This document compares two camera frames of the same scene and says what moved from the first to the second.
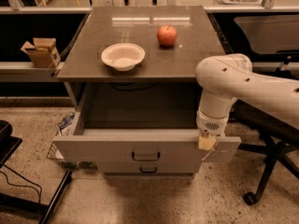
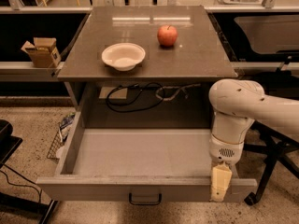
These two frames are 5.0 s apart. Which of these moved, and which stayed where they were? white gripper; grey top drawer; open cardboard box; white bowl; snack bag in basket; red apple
Moved: white gripper; grey top drawer
Stayed: snack bag in basket; open cardboard box; red apple; white bowl
